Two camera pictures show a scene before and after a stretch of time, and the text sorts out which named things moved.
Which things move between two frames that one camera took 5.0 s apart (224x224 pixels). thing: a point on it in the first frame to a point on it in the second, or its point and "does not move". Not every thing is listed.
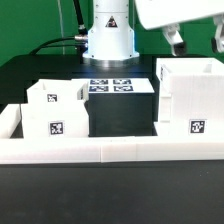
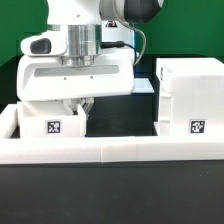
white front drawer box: [54, 120] does not move
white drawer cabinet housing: [190, 97] does not move
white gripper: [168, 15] to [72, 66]
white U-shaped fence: [100, 149] does not move
